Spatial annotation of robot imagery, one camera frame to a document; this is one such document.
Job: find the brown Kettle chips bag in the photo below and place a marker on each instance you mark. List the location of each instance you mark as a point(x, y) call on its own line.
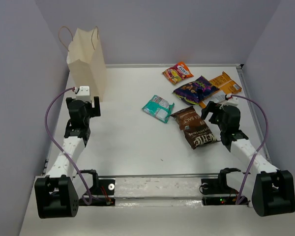
point(196, 131)

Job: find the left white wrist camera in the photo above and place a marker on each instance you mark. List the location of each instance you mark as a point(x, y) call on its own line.
point(82, 93)

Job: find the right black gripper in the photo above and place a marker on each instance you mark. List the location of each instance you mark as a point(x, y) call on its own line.
point(213, 107)

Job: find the orange red candy packet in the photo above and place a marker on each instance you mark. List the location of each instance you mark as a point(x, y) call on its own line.
point(177, 73)

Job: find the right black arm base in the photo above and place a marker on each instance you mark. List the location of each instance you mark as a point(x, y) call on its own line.
point(216, 191)

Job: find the purple snack bag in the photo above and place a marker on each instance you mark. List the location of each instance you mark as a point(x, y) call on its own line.
point(196, 91)

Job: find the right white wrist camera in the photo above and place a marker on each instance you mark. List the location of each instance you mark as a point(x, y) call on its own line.
point(230, 100)

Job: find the beige paper bag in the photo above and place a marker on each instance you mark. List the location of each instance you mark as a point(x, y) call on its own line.
point(85, 60)

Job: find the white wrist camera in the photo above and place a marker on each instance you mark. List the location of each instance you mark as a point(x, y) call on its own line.
point(230, 100)
point(82, 93)

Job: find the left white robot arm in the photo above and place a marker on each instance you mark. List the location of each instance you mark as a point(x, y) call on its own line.
point(58, 193)

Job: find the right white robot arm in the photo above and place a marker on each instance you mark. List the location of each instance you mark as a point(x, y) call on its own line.
point(269, 189)

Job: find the orange snack bar packet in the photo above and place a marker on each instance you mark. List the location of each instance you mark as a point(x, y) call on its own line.
point(226, 85)

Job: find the teal snack packet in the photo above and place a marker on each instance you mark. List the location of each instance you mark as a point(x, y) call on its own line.
point(159, 108)

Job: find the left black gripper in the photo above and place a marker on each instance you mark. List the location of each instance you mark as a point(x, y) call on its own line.
point(94, 112)

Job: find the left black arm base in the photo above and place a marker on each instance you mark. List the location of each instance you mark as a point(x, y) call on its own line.
point(101, 188)

